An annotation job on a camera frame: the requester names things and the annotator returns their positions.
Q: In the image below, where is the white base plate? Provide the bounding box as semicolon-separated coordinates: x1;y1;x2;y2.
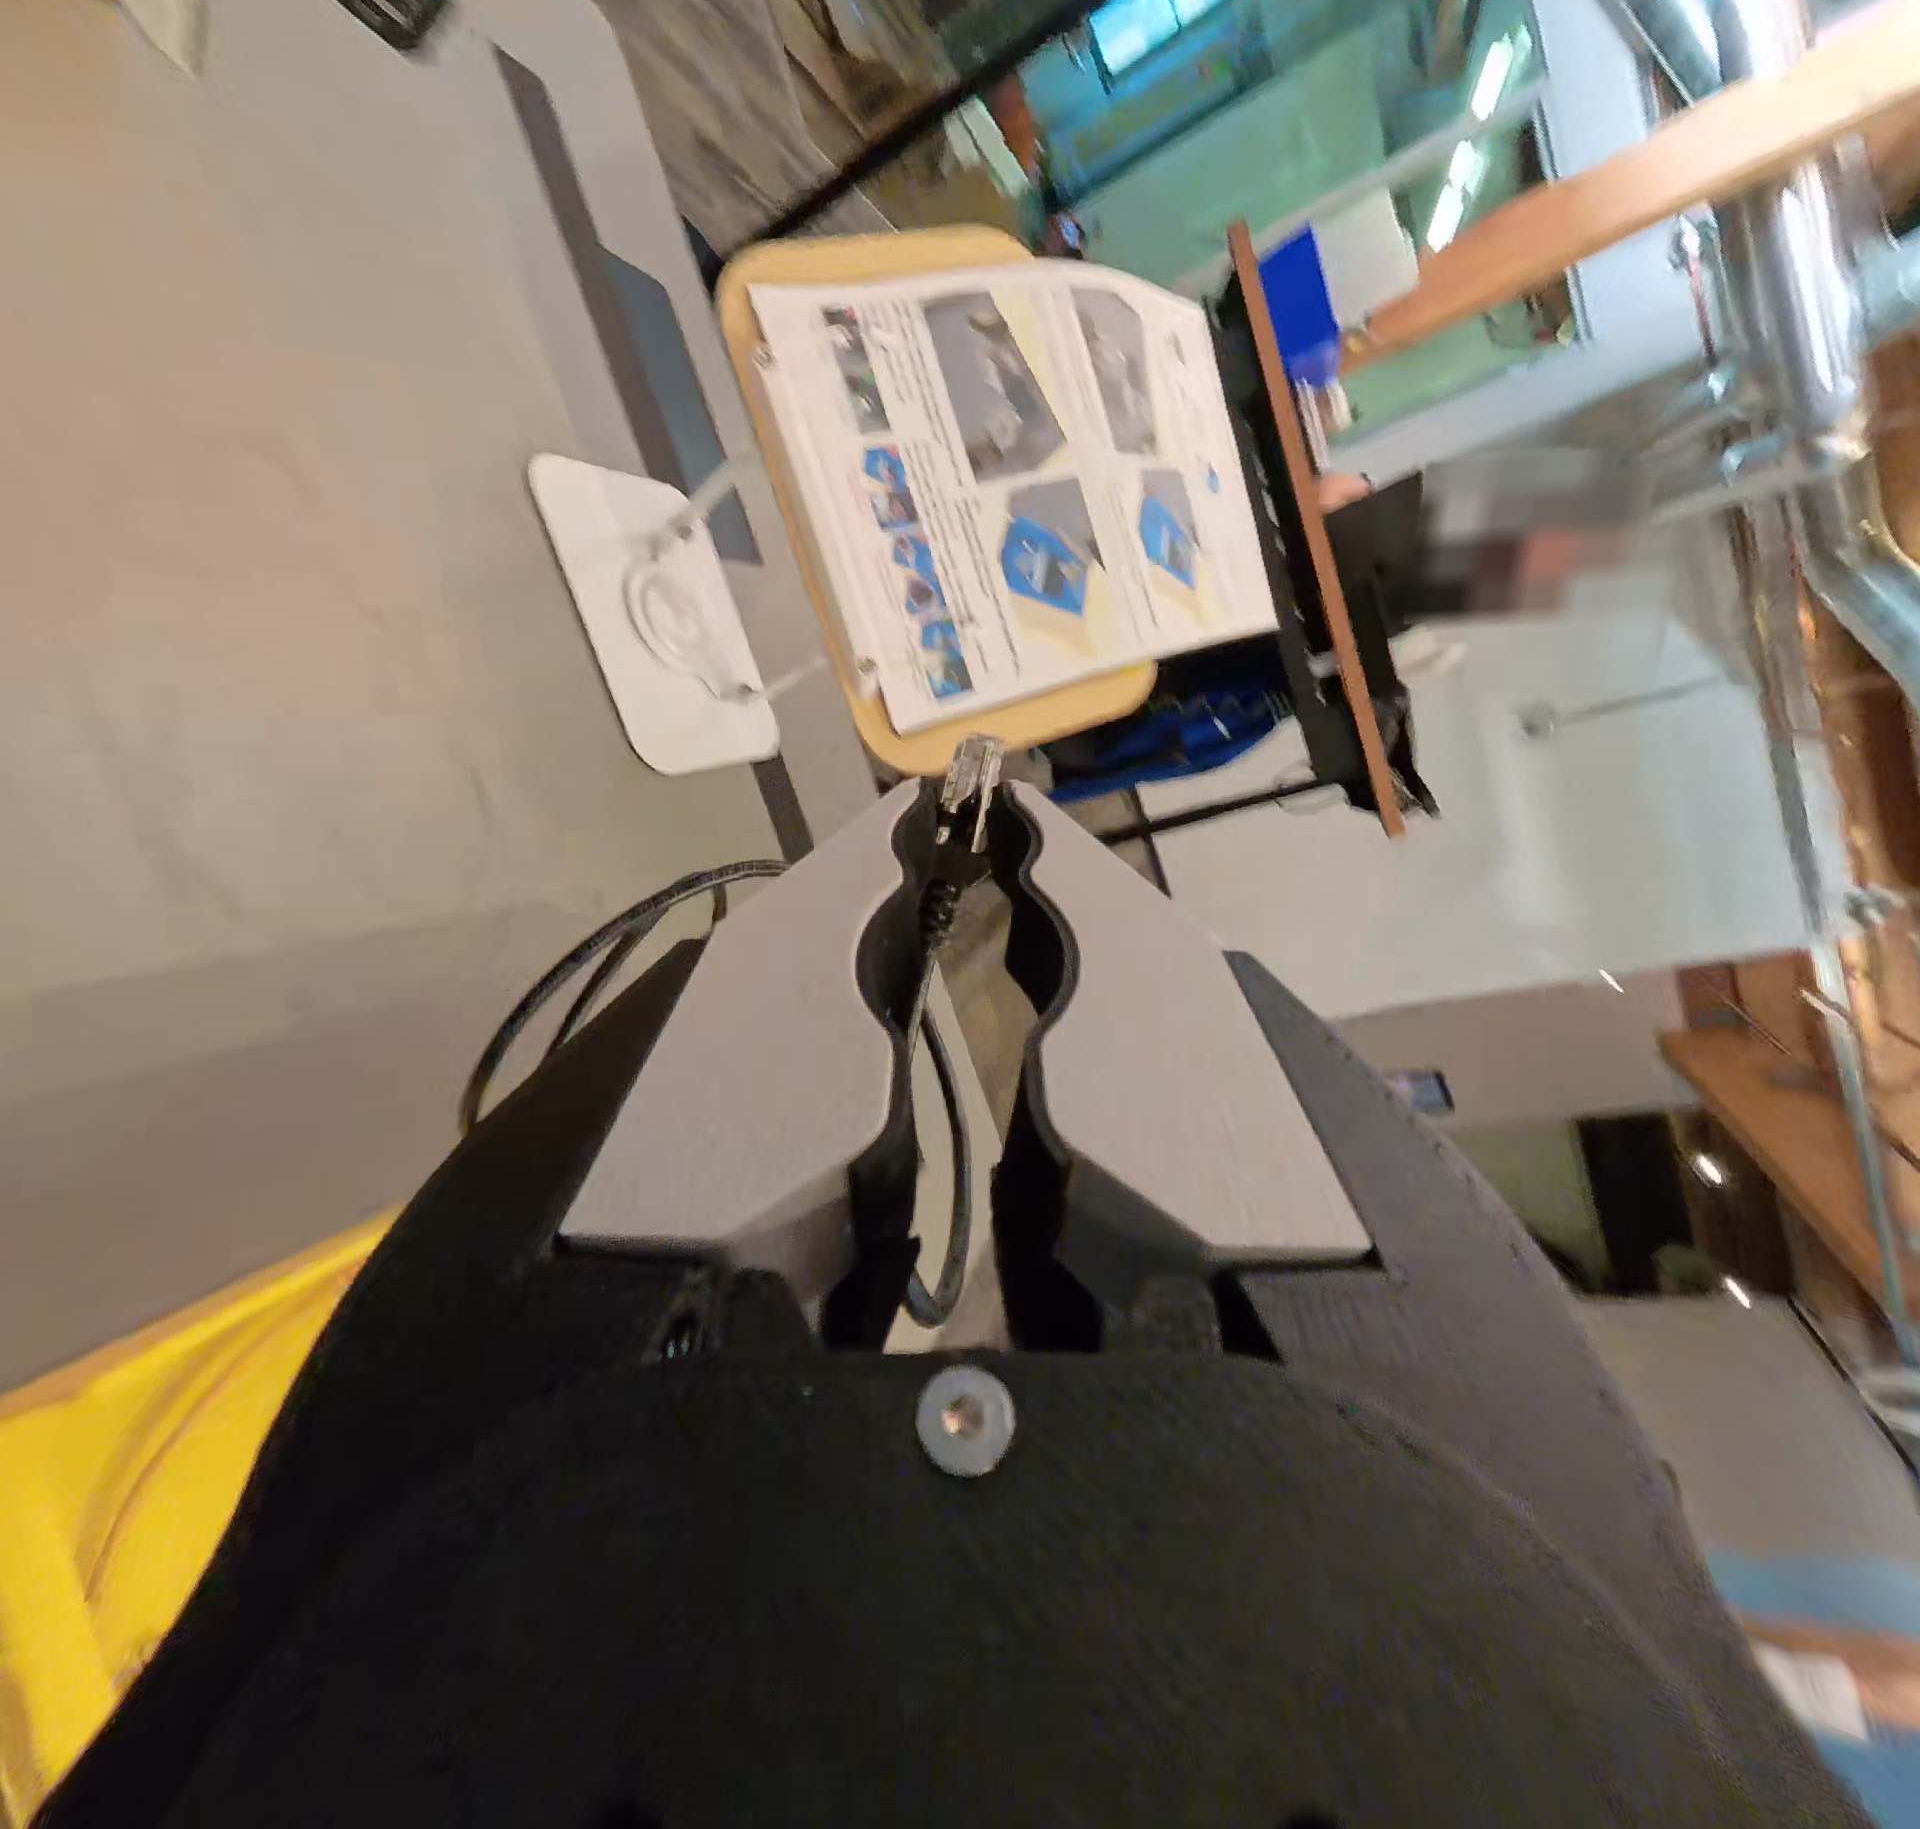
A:
526;453;781;778

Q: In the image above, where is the black and blue bag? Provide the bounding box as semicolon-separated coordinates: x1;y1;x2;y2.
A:
1049;645;1308;798

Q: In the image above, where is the black ethernet cable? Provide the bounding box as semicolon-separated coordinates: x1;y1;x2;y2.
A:
457;731;1009;1332

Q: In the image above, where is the printed instruction sheet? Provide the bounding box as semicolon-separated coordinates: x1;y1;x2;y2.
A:
746;262;1280;736

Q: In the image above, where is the silver air duct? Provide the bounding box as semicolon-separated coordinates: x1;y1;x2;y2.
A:
1567;0;1920;676

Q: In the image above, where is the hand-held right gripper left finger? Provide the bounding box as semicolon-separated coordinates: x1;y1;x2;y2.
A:
556;779;923;1344

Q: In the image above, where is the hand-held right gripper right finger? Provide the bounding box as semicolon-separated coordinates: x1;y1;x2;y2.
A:
990;783;1373;1344

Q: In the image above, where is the black floor lamp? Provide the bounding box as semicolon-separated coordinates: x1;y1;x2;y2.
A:
750;0;1158;243

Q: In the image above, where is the yellow plastic bin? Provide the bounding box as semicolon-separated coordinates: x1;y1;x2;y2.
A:
0;1206;405;1785

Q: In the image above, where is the clear acrylic stand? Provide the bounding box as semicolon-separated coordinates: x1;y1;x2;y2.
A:
621;456;878;707

